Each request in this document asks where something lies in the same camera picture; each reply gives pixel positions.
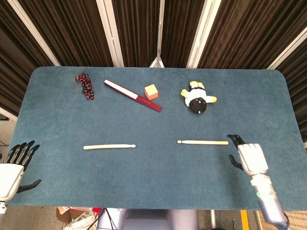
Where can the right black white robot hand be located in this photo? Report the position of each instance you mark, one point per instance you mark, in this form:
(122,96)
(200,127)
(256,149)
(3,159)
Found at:
(253,158)

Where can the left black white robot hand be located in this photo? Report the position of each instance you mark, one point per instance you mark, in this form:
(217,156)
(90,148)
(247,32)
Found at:
(10,175)

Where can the wooden drumstick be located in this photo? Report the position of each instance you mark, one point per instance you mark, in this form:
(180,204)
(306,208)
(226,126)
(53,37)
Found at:
(204,142)
(108,146)

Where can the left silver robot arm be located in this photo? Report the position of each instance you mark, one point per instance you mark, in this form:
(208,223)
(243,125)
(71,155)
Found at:
(2,208)

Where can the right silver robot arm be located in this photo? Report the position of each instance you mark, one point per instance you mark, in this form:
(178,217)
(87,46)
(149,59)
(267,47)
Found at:
(269,203)

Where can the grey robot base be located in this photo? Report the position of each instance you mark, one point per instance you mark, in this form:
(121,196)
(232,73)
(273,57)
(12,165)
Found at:
(148,220)

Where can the brown cardboard box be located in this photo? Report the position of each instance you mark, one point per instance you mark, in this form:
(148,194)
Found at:
(72,219)

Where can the black white yellow plush toy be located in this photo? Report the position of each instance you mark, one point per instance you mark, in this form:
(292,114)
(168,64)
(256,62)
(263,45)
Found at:
(197,100)

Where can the blue felt table cover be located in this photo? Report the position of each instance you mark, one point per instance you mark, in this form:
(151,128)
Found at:
(153,172)

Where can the dark red grape bunch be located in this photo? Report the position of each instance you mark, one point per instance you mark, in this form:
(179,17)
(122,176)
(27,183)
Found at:
(86,87)

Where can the orange yellow foam cube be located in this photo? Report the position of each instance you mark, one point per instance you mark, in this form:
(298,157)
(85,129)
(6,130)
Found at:
(151,92)

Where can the dark brown curtain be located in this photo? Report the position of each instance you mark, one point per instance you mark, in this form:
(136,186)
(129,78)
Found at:
(72,26)

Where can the thin white frame post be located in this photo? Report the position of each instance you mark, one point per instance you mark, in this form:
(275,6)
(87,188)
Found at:
(160,28)

